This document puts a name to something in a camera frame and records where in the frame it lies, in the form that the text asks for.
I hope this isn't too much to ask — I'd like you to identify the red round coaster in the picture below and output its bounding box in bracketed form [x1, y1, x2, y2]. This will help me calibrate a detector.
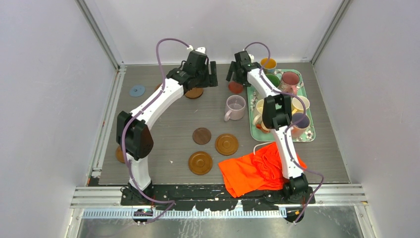
[228, 81, 243, 94]

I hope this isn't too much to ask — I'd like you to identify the dark walnut round coaster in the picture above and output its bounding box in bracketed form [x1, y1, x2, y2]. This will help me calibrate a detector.
[192, 127, 211, 145]

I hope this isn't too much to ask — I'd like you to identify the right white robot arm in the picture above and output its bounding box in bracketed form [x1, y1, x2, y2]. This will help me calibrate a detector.
[226, 50, 309, 203]

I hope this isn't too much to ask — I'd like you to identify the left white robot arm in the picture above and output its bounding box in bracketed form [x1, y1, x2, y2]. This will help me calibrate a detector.
[116, 47, 218, 205]

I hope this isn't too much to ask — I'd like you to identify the small tan cup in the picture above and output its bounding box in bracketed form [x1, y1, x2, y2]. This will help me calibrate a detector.
[256, 122, 270, 133]

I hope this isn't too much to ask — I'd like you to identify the blue round coaster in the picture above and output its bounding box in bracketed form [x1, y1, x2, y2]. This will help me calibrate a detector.
[129, 85, 146, 97]

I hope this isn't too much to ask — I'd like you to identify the green floral tray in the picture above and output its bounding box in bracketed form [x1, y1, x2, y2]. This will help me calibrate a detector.
[246, 69, 316, 142]

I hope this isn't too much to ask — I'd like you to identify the blue mug yellow inside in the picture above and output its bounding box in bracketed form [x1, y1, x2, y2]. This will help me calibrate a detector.
[260, 58, 277, 74]

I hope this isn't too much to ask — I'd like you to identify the green inside mug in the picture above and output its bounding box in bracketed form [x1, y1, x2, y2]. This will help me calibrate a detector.
[265, 74, 280, 88]

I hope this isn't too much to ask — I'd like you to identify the lilac ceramic mug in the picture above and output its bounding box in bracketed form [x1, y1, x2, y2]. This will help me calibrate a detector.
[224, 95, 246, 121]

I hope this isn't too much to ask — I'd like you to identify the cream white mug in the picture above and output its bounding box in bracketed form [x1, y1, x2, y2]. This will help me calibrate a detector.
[252, 99, 264, 125]

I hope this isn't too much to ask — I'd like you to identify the pink floral mug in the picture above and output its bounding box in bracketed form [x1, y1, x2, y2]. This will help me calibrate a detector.
[279, 71, 300, 95]

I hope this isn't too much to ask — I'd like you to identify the orange cloth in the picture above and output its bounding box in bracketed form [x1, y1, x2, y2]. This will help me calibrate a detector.
[218, 142, 287, 198]

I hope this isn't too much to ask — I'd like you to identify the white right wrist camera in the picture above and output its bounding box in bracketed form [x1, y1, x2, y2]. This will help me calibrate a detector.
[248, 54, 255, 62]

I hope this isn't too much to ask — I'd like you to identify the white cord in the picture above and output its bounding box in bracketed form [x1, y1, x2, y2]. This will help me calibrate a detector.
[253, 141, 273, 155]

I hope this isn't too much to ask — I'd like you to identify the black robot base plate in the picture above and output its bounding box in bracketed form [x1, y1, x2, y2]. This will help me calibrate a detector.
[120, 184, 313, 211]

